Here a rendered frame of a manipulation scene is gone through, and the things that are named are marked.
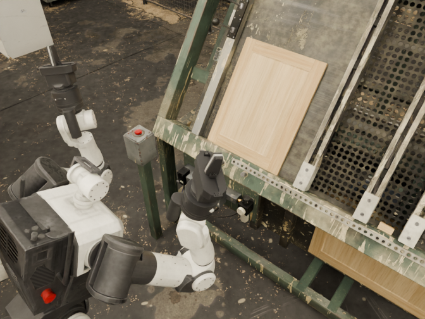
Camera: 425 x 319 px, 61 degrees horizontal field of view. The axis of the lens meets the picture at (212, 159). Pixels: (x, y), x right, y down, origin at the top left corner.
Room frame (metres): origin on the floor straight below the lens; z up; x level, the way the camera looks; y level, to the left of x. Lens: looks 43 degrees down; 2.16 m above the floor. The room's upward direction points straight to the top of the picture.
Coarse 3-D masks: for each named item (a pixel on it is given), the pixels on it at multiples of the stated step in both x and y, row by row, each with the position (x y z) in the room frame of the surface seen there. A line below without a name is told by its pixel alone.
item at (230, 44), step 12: (252, 0) 1.87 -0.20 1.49; (240, 24) 1.80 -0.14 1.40; (228, 48) 1.75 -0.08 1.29; (228, 60) 1.72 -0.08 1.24; (216, 72) 1.70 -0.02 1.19; (216, 84) 1.65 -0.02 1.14; (216, 96) 1.65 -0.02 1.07; (204, 108) 1.60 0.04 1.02; (204, 120) 1.56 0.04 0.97; (192, 132) 1.55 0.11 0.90
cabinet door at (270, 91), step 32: (256, 64) 1.65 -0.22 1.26; (288, 64) 1.57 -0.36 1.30; (320, 64) 1.50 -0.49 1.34; (224, 96) 1.61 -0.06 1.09; (256, 96) 1.54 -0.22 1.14; (288, 96) 1.47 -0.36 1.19; (224, 128) 1.50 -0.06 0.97; (256, 128) 1.43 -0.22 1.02; (288, 128) 1.36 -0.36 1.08; (256, 160) 1.32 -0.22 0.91
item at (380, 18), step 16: (384, 0) 1.51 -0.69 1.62; (384, 16) 1.46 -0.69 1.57; (368, 32) 1.45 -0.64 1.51; (368, 48) 1.40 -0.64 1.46; (352, 64) 1.39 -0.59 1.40; (368, 64) 1.42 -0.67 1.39; (352, 80) 1.34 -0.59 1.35; (336, 96) 1.33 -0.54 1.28; (352, 96) 1.34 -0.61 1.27; (336, 112) 1.28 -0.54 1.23; (320, 128) 1.26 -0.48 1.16; (336, 128) 1.27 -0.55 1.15; (320, 144) 1.22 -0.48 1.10; (304, 160) 1.19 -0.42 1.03; (320, 160) 1.18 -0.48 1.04; (304, 176) 1.14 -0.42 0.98
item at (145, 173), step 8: (144, 168) 1.47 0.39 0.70; (144, 176) 1.47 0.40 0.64; (152, 176) 1.51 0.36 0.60; (144, 184) 1.48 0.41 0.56; (152, 184) 1.50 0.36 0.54; (144, 192) 1.49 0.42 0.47; (152, 192) 1.49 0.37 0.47; (144, 200) 1.50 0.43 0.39; (152, 200) 1.48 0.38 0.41; (152, 208) 1.48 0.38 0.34; (152, 216) 1.47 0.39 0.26; (152, 224) 1.47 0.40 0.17; (160, 224) 1.51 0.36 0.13; (152, 232) 1.48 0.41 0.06; (160, 232) 1.50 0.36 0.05
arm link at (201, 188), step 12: (204, 156) 0.62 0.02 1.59; (192, 180) 0.61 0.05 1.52; (204, 180) 0.54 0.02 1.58; (216, 180) 0.55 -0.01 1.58; (192, 192) 0.56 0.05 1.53; (204, 192) 0.52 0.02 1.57; (216, 192) 0.52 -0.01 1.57; (192, 204) 0.54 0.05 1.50; (204, 204) 0.54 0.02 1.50; (216, 204) 0.56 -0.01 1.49
